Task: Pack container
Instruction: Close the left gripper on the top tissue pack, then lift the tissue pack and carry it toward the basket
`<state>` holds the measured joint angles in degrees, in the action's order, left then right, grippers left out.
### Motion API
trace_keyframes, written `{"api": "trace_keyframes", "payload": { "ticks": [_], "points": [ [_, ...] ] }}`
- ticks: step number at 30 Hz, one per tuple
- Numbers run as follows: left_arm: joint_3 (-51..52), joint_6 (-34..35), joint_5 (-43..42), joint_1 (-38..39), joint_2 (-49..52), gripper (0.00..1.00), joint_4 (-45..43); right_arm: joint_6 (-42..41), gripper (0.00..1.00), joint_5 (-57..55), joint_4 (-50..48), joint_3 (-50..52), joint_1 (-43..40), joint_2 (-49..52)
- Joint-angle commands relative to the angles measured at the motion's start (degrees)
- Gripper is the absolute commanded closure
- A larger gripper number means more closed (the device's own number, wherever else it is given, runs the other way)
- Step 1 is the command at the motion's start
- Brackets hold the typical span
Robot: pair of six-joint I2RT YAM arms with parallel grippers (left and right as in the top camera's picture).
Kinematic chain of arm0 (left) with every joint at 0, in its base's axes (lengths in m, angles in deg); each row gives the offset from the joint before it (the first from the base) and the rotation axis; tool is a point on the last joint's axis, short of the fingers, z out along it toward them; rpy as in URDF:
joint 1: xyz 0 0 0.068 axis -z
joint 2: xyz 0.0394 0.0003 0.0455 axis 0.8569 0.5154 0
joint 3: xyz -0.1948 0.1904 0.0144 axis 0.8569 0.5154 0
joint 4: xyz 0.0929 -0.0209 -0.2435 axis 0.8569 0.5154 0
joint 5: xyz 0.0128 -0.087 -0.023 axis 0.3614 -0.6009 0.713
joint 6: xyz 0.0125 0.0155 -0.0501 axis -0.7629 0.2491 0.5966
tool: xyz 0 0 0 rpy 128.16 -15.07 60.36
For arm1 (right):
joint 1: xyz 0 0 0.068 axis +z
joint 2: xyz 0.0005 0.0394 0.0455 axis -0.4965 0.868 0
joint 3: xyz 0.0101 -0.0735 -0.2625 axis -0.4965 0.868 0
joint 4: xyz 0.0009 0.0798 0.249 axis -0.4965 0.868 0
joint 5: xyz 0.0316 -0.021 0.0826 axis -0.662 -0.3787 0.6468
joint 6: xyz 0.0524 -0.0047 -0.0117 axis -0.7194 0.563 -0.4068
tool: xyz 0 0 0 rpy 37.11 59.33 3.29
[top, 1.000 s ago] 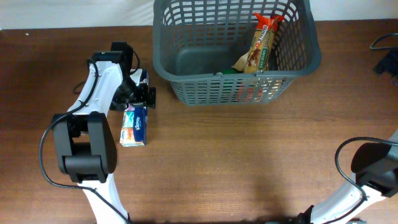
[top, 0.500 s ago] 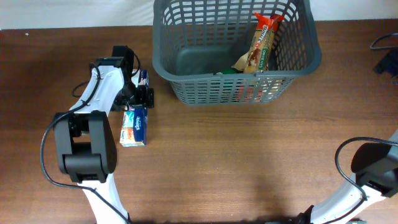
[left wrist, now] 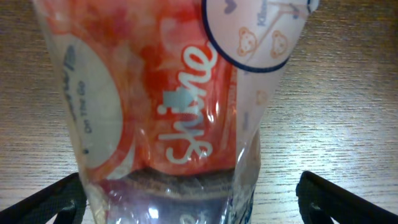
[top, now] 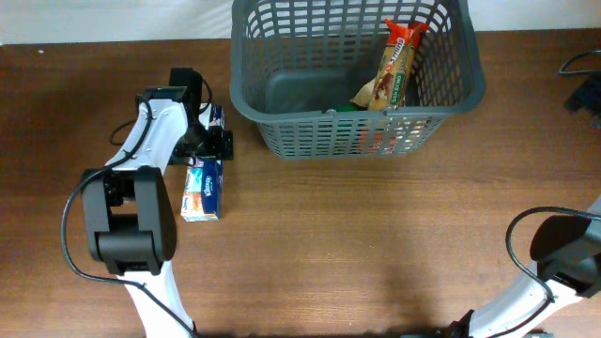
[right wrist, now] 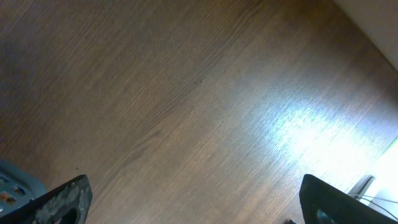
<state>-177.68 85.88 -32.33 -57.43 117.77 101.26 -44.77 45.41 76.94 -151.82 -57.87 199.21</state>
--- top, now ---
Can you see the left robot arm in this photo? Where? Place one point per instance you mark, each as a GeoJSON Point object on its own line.
{"type": "Point", "coordinates": [130, 225]}

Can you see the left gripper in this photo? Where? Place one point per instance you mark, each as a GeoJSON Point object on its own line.
{"type": "Point", "coordinates": [218, 146]}

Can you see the brown paper bag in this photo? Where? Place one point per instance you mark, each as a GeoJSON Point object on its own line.
{"type": "Point", "coordinates": [364, 96]}

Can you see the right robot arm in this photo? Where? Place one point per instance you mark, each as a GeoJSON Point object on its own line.
{"type": "Point", "coordinates": [564, 269]}

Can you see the green lidded small jar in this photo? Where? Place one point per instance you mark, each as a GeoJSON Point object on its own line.
{"type": "Point", "coordinates": [350, 107]}

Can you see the San Remo spaghetti packet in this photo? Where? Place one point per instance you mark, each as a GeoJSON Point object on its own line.
{"type": "Point", "coordinates": [391, 82]}

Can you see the grey plastic shopping basket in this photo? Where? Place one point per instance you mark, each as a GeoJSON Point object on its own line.
{"type": "Point", "coordinates": [292, 62]}

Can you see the Kleenex tissue multipack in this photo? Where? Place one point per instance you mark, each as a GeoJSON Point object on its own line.
{"type": "Point", "coordinates": [202, 195]}

